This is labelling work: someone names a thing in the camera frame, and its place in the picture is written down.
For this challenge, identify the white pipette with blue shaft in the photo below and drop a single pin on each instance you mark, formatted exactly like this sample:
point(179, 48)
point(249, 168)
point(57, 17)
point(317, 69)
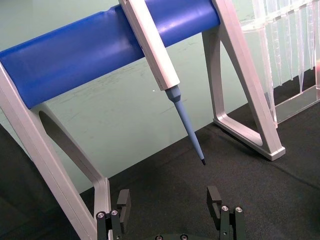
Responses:
point(152, 50)

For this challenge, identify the black table cloth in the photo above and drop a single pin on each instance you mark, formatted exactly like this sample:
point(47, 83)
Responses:
point(175, 197)

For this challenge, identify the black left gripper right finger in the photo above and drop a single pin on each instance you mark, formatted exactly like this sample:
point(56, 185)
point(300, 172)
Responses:
point(213, 197)

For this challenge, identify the clear plastic pipette tip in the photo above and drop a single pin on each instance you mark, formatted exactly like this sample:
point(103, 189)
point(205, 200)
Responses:
point(277, 55)
point(292, 50)
point(311, 37)

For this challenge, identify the clear acrylic tip rack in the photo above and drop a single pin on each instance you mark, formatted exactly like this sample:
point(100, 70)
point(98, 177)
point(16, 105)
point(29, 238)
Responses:
point(295, 105)

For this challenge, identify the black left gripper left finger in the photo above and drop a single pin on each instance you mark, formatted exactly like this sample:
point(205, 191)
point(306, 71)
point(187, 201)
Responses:
point(124, 200)

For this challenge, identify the white stand with blue bar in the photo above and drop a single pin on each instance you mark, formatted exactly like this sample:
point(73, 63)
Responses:
point(75, 57)

